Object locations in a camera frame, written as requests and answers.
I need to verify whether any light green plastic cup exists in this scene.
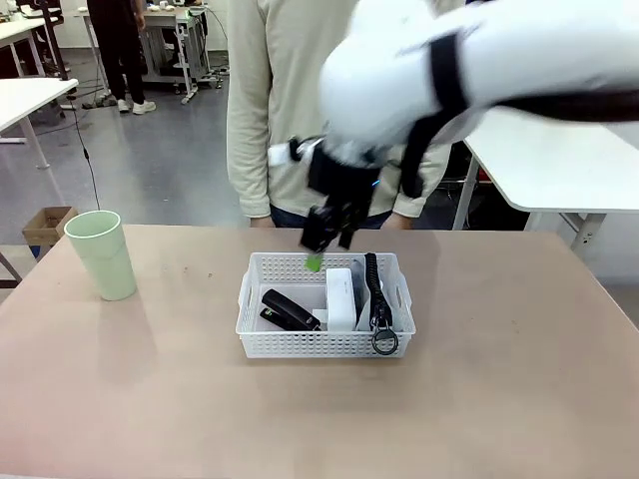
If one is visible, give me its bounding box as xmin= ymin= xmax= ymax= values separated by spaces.
xmin=63 ymin=210 xmax=139 ymax=302

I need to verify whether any person's left forearm beige sleeve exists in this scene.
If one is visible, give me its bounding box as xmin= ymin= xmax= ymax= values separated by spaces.
xmin=390 ymin=142 xmax=453 ymax=231

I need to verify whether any person's right forearm beige sleeve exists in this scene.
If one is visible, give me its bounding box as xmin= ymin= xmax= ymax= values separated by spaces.
xmin=226 ymin=74 xmax=275 ymax=230

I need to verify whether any thin black floor cable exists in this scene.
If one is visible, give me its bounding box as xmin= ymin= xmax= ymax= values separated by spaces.
xmin=72 ymin=92 xmax=102 ymax=212

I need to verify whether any black stapler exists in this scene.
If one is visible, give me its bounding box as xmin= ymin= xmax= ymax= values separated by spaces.
xmin=258 ymin=288 xmax=323 ymax=332

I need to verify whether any white rectangular box device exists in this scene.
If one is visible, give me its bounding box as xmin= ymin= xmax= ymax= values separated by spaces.
xmin=324 ymin=267 xmax=360 ymax=333

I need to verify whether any person in beige sweater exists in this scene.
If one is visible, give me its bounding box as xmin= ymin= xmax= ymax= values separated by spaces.
xmin=226 ymin=0 xmax=453 ymax=231

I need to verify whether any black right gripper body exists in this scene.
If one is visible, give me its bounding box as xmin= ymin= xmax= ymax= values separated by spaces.
xmin=306 ymin=146 xmax=384 ymax=222

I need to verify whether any large white table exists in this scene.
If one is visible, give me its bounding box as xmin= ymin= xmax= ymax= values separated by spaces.
xmin=451 ymin=107 xmax=639 ymax=253

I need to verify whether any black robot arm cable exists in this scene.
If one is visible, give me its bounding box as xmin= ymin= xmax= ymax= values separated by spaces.
xmin=398 ymin=31 xmax=639 ymax=202

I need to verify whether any white desk with clutter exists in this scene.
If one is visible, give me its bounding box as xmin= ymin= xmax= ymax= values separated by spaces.
xmin=0 ymin=14 xmax=61 ymax=81

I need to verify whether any white perforated plastic basket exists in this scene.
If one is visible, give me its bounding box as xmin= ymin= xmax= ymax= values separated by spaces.
xmin=235 ymin=251 xmax=417 ymax=360

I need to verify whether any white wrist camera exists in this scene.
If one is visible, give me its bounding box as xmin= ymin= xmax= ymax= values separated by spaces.
xmin=269 ymin=141 xmax=304 ymax=167

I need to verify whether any white side table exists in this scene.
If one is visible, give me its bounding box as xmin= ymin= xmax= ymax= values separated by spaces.
xmin=0 ymin=77 xmax=81 ymax=171

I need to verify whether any brown cardboard box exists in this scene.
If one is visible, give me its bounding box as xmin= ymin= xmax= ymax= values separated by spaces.
xmin=21 ymin=206 xmax=79 ymax=249

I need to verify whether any black coiled strap with ring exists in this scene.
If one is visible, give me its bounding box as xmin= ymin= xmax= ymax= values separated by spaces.
xmin=348 ymin=252 xmax=403 ymax=357

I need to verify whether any person in black clothes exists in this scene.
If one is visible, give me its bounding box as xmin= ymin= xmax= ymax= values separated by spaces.
xmin=86 ymin=0 xmax=157 ymax=116

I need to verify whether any white workbench with equipment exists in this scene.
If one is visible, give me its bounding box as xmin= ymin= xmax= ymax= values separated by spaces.
xmin=138 ymin=3 xmax=231 ymax=106

